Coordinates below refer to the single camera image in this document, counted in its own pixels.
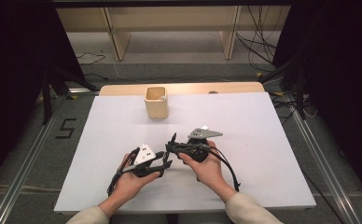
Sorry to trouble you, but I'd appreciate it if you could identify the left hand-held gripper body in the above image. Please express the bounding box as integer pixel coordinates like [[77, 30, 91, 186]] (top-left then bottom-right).
[[121, 143, 165, 178]]

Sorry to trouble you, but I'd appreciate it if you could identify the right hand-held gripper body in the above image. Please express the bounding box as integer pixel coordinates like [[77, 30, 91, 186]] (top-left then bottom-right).
[[177, 127, 224, 163]]

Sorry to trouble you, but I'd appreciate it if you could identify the beige wooden pen holder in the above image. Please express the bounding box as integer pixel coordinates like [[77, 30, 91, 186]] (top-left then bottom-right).
[[144, 86, 170, 119]]

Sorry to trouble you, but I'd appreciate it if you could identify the person's right hand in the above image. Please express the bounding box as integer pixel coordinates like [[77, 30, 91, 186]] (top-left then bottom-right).
[[178, 140, 233, 199]]

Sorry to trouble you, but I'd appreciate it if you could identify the person's left hand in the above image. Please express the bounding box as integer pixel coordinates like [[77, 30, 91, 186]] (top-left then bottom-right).
[[113, 153, 161, 200]]

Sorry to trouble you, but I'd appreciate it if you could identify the white table cover board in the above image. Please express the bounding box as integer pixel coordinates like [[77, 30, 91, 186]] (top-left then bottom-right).
[[53, 91, 317, 215]]

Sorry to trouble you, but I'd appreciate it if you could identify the black metal stand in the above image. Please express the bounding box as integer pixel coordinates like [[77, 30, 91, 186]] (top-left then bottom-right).
[[40, 64, 100, 126], [258, 55, 308, 120]]

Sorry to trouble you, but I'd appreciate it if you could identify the dark curtain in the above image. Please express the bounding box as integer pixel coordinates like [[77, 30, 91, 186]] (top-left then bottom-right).
[[273, 0, 362, 199], [0, 0, 87, 190]]

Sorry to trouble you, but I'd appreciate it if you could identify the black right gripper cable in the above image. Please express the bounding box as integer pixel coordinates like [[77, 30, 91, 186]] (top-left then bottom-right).
[[208, 147, 242, 192]]

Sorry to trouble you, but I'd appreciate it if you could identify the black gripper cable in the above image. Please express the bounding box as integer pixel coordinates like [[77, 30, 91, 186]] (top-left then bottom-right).
[[106, 147, 140, 196], [208, 147, 242, 192]]

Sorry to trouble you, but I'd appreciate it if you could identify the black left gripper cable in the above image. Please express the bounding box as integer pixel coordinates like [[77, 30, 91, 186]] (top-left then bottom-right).
[[106, 147, 140, 196]]

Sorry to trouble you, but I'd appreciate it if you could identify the thin black floor cable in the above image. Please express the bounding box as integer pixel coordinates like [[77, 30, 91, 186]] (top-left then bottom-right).
[[76, 51, 106, 65]]

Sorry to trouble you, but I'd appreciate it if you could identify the black floor cable bundle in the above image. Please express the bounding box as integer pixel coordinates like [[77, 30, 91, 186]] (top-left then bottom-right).
[[235, 6, 279, 73]]

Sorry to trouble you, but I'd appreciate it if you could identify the aluminium floor rail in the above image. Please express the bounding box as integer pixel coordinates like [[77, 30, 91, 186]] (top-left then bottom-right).
[[289, 92, 362, 224], [0, 92, 75, 224]]

